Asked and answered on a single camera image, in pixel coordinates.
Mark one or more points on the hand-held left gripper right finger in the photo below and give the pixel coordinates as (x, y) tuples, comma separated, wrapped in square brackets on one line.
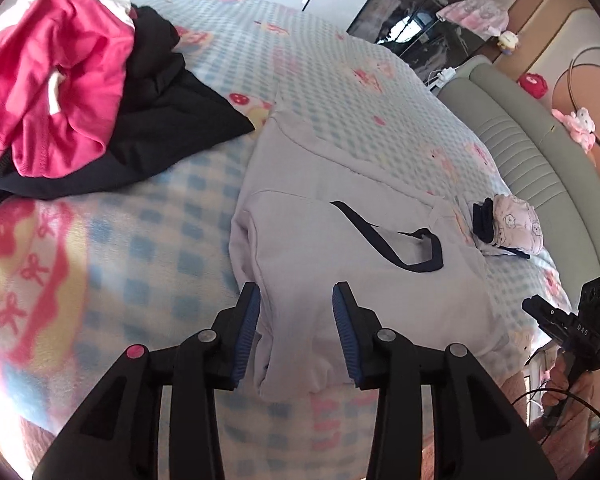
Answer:
[(346, 340)]

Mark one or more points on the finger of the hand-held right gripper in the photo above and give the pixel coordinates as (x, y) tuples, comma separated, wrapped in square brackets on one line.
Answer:
[(545, 315)]

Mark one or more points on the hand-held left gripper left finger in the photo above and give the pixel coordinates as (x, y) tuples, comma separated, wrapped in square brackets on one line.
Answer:
[(245, 340)]

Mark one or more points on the white shirt navy trim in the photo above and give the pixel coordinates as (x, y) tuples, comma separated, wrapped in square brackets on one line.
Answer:
[(330, 270)]

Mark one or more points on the person's right hand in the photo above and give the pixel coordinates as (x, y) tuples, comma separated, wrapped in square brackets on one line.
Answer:
[(555, 385)]

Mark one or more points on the white folded garment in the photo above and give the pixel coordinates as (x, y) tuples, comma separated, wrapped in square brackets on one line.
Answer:
[(500, 251)]

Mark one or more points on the pink printed folded garment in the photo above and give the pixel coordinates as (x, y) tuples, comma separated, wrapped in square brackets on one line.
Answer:
[(520, 222)]

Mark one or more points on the navy folded garment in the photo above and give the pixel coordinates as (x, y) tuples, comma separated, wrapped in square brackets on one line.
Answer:
[(484, 222)]

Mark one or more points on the grey padded headboard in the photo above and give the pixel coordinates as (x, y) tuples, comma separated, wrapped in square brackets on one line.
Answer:
[(540, 160)]

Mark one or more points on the pink white plush toy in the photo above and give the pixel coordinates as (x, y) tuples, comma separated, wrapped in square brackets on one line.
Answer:
[(580, 125)]

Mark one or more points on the red plush toy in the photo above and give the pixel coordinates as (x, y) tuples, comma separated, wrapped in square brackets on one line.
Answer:
[(532, 84)]

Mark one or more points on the black garment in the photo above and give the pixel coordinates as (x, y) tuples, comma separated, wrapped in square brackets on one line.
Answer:
[(170, 120)]

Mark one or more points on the thin black hoop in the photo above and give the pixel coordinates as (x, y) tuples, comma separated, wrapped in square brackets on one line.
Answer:
[(571, 72)]

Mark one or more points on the small yellow white plush toy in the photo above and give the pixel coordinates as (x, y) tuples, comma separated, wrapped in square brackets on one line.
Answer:
[(509, 41)]

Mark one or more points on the printed checked blanket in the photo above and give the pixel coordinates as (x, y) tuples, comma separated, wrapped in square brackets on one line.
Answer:
[(330, 60)]

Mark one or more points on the pink printed cloth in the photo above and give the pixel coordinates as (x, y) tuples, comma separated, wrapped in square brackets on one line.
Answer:
[(475, 15)]

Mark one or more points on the hot pink garment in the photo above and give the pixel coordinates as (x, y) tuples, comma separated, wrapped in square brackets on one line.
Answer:
[(55, 85)]

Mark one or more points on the pale crumpled garment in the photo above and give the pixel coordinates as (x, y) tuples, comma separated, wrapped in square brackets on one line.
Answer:
[(110, 2)]

